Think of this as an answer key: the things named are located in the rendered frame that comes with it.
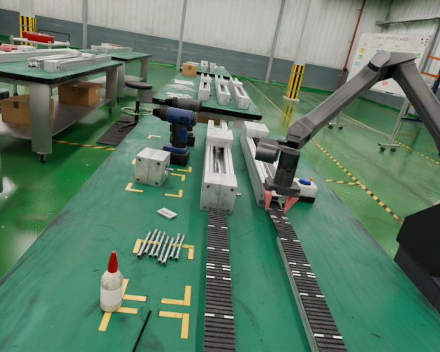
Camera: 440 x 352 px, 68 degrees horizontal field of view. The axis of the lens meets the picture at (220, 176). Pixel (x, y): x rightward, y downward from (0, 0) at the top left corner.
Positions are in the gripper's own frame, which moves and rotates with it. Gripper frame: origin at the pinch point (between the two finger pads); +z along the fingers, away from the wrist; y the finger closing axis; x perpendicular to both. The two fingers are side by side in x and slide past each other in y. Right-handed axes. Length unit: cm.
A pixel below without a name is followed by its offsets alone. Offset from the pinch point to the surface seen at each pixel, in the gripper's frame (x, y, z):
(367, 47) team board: -571, -265, -92
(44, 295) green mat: 44, 51, 3
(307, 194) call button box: -13.4, -13.9, -1.2
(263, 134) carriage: -62, -4, -9
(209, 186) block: 2.2, 22.2, -5.6
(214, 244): 25.7, 20.1, -1.0
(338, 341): 50, -1, -1
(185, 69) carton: -385, 59, -8
